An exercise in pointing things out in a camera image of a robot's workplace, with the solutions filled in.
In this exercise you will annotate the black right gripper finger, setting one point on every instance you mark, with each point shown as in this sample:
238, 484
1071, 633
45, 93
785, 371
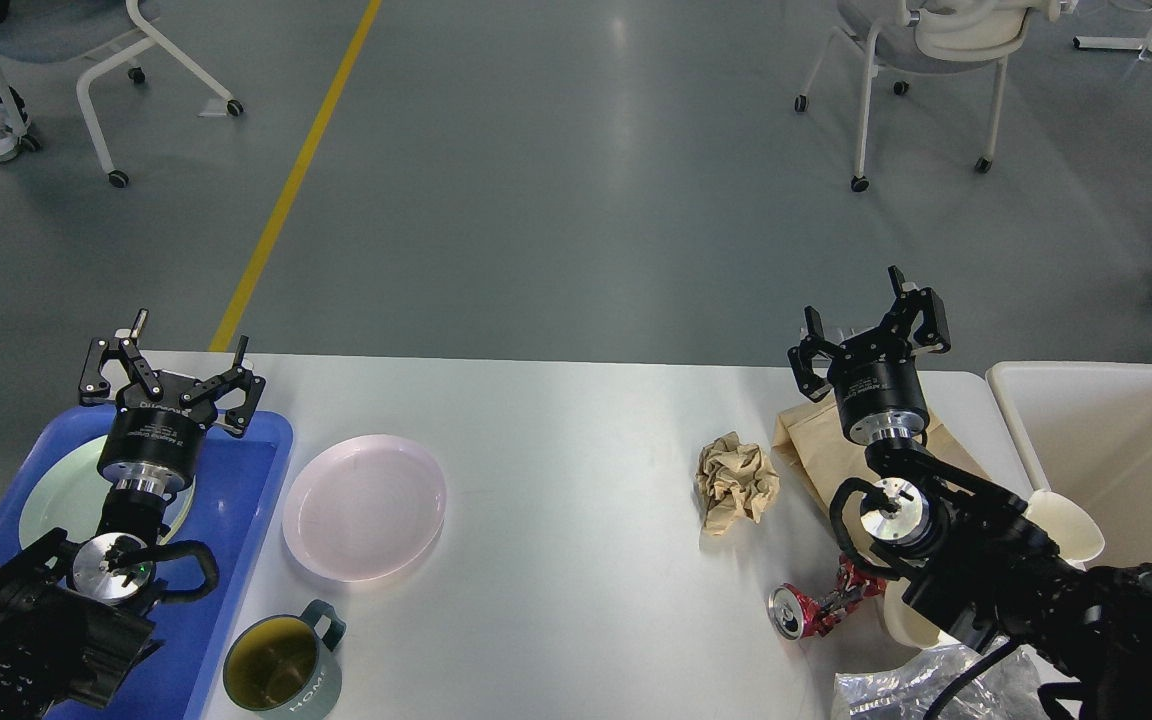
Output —
916, 321
813, 344

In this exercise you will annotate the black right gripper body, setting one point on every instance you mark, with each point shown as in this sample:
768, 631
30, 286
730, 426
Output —
877, 392

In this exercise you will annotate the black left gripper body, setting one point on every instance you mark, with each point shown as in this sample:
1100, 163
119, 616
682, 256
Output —
157, 434

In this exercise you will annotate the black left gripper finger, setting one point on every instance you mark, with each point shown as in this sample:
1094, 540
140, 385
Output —
94, 388
200, 401

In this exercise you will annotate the pink plate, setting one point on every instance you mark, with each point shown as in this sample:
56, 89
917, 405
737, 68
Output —
365, 508

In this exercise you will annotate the teal HOME mug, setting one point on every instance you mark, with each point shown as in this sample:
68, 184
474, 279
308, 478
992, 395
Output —
285, 667

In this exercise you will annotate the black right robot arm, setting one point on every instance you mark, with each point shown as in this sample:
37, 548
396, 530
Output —
976, 566

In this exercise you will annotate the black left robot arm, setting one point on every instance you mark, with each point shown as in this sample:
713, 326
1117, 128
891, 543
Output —
74, 615

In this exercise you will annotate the blue plastic tray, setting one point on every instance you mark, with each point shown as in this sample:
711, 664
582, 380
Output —
236, 485

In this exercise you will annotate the brown paper bag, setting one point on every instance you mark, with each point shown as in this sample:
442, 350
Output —
809, 437

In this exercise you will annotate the light green plate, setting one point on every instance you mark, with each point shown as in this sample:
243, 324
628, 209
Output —
69, 495

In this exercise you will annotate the crumpled brown paper ball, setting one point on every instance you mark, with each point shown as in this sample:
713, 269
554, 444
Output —
734, 480

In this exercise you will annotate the white paper cup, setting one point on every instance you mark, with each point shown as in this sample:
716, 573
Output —
1074, 531
905, 625

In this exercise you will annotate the cream plastic bin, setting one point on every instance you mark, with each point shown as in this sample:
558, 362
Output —
1084, 430

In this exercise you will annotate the crushed red soda can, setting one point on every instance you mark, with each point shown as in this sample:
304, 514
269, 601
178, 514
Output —
796, 615

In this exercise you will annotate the clear plastic bag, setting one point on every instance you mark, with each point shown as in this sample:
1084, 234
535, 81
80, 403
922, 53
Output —
1007, 691

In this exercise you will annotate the white chair grey seat right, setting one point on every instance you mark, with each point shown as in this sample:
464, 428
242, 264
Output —
931, 38

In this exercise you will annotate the white chair grey seat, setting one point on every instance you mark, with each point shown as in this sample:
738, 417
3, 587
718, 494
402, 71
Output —
931, 38
111, 33

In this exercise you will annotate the white stand base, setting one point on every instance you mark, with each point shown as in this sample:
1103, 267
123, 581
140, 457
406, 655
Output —
1146, 35

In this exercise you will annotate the white chair grey seat left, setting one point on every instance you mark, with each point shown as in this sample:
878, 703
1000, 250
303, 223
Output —
111, 33

